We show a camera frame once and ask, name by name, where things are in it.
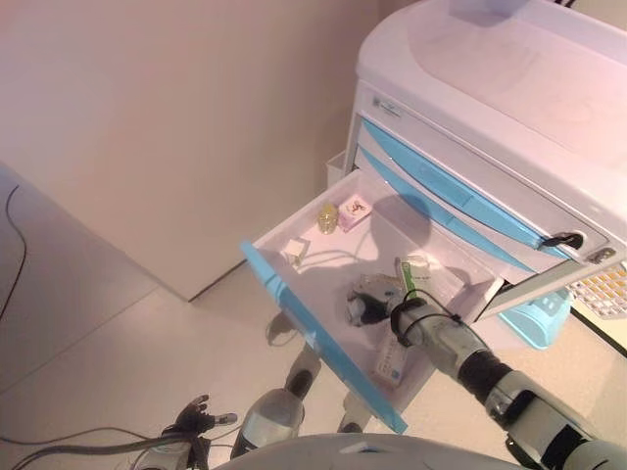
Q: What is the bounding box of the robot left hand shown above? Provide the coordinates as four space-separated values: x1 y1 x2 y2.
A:
173 394 239 435

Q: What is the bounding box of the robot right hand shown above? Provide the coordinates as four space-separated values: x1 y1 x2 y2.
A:
345 288 396 328

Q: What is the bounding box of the blue front cart drawer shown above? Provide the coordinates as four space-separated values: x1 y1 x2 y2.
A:
357 117 582 260
239 168 506 435
355 146 533 275

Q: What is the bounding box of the green white medicine box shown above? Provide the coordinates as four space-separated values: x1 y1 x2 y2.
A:
395 257 435 300

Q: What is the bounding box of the blue white medicine box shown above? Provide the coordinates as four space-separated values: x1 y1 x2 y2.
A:
374 332 410 388

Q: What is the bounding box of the pink white medicine box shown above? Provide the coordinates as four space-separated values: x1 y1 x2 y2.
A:
338 194 372 231

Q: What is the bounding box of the silver robot left leg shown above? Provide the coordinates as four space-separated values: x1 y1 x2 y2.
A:
229 342 324 459

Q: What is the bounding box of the silver robot leg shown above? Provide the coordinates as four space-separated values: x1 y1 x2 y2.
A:
229 342 324 459
337 386 373 435

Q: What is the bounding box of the silver robot right leg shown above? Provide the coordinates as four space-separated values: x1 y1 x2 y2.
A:
337 386 373 435

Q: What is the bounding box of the grey robot torso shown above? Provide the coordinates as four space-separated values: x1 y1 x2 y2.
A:
210 433 520 470

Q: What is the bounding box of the clear white side bin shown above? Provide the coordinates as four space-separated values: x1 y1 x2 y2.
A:
325 151 348 190

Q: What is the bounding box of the blue lidded waste bin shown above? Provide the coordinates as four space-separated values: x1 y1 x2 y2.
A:
497 288 574 350

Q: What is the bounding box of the black cart lock key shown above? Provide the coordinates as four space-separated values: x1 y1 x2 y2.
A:
541 233 584 251

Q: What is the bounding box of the white mesh side basket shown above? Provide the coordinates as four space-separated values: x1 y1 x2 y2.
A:
570 266 627 322

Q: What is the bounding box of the white medical cart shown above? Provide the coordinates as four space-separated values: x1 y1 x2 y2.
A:
342 0 627 324

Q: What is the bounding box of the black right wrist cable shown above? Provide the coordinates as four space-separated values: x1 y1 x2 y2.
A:
389 288 464 349

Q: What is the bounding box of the white cable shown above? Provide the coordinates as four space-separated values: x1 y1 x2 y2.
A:
298 229 373 266

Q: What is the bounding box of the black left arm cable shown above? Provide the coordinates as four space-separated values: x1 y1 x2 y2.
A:
9 428 170 470

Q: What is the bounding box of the thin dark cable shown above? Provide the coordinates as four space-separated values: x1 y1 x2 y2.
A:
0 183 28 319

